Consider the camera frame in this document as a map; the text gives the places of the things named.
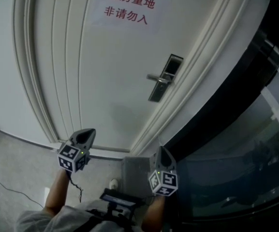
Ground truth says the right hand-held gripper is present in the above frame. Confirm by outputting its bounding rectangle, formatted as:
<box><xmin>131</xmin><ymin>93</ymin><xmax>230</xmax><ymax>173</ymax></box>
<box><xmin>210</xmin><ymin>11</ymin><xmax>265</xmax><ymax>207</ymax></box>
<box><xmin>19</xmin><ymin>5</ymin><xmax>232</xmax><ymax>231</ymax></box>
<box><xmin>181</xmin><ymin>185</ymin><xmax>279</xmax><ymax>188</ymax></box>
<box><xmin>148</xmin><ymin>145</ymin><xmax>179</xmax><ymax>197</ymax></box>

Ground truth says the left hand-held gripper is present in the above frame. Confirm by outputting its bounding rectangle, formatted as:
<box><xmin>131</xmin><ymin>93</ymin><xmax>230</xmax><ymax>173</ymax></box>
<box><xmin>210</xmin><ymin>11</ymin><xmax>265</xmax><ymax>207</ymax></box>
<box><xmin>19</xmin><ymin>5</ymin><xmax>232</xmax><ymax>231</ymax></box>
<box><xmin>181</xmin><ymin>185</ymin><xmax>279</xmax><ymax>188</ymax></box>
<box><xmin>57</xmin><ymin>128</ymin><xmax>96</xmax><ymax>174</ymax></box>

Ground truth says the person's left forearm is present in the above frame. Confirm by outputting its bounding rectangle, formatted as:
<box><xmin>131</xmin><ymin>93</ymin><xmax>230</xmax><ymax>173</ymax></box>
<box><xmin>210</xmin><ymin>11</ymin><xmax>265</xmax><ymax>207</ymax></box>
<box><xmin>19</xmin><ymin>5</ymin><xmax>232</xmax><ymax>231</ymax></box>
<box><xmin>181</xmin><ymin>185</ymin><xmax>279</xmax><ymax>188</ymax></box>
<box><xmin>44</xmin><ymin>169</ymin><xmax>71</xmax><ymax>215</ymax></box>

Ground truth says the person's right forearm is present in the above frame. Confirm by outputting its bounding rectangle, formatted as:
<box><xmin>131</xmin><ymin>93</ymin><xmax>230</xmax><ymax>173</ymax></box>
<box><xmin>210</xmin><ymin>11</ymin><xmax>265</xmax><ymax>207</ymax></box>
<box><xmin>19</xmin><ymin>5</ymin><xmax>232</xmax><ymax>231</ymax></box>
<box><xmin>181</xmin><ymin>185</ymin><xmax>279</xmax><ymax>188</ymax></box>
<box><xmin>140</xmin><ymin>194</ymin><xmax>166</xmax><ymax>232</ymax></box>

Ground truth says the white panelled door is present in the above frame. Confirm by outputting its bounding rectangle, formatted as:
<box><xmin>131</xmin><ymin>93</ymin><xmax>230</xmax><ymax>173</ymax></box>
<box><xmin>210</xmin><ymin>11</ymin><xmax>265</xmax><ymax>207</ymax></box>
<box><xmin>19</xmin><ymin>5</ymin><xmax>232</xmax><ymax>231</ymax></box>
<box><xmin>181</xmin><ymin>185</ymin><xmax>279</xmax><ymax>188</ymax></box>
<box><xmin>32</xmin><ymin>0</ymin><xmax>239</xmax><ymax>152</ymax></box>

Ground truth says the dark door lock plate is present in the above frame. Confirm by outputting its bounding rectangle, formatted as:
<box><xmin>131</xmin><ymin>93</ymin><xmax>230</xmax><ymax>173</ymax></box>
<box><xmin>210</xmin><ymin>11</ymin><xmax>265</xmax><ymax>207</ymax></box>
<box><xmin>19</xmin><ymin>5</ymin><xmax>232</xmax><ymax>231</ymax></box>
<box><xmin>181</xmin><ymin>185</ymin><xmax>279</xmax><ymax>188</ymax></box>
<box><xmin>147</xmin><ymin>54</ymin><xmax>184</xmax><ymax>103</ymax></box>

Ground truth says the metal glass door fitting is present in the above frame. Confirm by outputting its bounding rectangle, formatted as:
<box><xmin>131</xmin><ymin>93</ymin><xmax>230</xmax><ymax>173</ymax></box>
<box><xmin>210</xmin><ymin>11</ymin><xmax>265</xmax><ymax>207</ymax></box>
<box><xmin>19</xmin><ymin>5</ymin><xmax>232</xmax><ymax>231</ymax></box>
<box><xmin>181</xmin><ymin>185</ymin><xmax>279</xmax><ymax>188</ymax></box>
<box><xmin>259</xmin><ymin>30</ymin><xmax>279</xmax><ymax>65</ymax></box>

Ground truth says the grey stone plinth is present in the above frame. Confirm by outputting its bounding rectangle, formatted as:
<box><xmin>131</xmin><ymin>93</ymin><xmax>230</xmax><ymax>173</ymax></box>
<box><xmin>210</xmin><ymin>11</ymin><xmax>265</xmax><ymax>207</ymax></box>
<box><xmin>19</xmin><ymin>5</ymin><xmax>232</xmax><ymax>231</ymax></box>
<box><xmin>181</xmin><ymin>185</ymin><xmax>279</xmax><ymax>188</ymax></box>
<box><xmin>119</xmin><ymin>155</ymin><xmax>164</xmax><ymax>203</ymax></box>

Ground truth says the black chest-mounted device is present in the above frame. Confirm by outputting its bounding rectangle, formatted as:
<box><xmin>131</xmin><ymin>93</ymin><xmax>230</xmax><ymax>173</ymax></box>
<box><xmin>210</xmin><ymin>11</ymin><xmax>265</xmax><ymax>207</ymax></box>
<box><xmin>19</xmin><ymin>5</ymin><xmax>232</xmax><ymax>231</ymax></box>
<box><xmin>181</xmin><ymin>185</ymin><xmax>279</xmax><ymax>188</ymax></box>
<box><xmin>86</xmin><ymin>188</ymin><xmax>146</xmax><ymax>232</ymax></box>

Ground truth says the person's white shoe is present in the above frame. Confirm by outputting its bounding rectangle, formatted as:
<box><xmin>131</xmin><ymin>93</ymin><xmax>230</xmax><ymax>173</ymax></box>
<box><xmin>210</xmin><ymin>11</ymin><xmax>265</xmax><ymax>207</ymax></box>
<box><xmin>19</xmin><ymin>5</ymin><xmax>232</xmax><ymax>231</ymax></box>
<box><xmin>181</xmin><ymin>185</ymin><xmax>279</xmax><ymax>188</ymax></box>
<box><xmin>108</xmin><ymin>178</ymin><xmax>119</xmax><ymax>190</ymax></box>

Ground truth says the black framed glass partition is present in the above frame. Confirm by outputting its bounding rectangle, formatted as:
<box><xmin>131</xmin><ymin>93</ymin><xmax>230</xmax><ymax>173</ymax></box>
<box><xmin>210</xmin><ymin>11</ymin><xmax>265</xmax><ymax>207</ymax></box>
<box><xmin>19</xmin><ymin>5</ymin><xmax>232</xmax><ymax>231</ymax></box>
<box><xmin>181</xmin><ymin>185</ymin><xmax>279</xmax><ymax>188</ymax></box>
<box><xmin>164</xmin><ymin>0</ymin><xmax>279</xmax><ymax>232</ymax></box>

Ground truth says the person's grey shirt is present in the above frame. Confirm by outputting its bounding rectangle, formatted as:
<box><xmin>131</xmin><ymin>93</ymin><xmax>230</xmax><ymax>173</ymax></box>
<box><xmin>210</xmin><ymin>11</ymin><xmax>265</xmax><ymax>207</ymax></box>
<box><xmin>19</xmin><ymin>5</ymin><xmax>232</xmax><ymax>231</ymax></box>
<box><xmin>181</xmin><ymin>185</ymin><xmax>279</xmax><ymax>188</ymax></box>
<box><xmin>15</xmin><ymin>203</ymin><xmax>135</xmax><ymax>232</ymax></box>

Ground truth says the white paper sign red print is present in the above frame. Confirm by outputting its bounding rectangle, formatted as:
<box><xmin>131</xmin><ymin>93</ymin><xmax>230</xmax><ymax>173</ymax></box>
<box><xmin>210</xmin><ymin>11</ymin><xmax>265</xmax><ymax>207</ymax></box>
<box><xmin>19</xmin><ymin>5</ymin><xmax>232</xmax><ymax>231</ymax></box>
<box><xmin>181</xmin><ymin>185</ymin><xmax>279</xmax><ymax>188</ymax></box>
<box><xmin>90</xmin><ymin>0</ymin><xmax>173</xmax><ymax>35</ymax></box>

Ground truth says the left hand-held gripper cable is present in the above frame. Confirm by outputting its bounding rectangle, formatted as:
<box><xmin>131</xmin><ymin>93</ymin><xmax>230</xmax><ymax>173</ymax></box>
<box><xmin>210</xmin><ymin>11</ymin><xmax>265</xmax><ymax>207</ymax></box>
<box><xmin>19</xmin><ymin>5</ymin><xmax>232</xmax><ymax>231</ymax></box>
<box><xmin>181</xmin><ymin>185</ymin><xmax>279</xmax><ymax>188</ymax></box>
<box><xmin>66</xmin><ymin>172</ymin><xmax>84</xmax><ymax>203</ymax></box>

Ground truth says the black floor cable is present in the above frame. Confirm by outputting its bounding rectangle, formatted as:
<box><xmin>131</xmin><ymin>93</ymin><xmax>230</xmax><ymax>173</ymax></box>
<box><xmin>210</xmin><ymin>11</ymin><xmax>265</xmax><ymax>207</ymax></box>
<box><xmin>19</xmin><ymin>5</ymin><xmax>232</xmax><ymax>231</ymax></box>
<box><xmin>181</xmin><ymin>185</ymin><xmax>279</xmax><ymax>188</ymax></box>
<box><xmin>0</xmin><ymin>168</ymin><xmax>44</xmax><ymax>209</ymax></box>

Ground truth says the silver door lever handle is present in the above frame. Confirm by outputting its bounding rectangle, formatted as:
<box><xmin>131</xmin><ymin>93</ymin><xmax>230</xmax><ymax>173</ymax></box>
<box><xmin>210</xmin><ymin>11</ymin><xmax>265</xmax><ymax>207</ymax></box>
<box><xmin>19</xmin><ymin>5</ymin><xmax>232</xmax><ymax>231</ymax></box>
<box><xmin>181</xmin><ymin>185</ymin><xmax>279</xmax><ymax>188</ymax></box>
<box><xmin>146</xmin><ymin>72</ymin><xmax>175</xmax><ymax>85</ymax></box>

